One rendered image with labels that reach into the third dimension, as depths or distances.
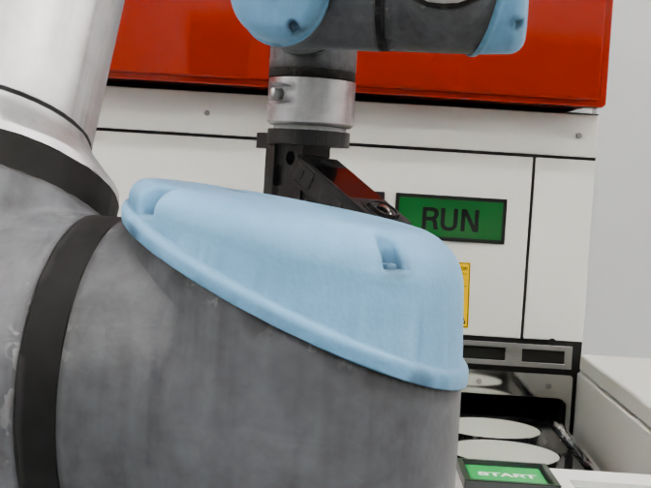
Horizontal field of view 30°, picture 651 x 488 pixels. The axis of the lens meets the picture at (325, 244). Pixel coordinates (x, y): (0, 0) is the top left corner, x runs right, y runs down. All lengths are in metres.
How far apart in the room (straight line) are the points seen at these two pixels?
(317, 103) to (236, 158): 0.30
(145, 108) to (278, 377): 0.97
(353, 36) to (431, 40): 0.06
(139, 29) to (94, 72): 0.79
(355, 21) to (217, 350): 0.58
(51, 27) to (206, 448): 0.18
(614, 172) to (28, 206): 2.47
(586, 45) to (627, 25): 1.60
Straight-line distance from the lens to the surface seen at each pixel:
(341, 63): 1.03
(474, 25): 0.91
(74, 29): 0.48
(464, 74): 1.26
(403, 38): 0.92
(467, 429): 1.20
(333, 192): 1.00
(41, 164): 0.44
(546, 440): 1.18
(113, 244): 0.40
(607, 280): 2.85
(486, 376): 1.31
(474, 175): 1.30
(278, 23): 0.90
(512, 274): 1.31
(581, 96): 1.27
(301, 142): 1.02
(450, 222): 1.30
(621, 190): 2.85
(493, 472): 0.75
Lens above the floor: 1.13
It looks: 3 degrees down
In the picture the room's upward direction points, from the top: 4 degrees clockwise
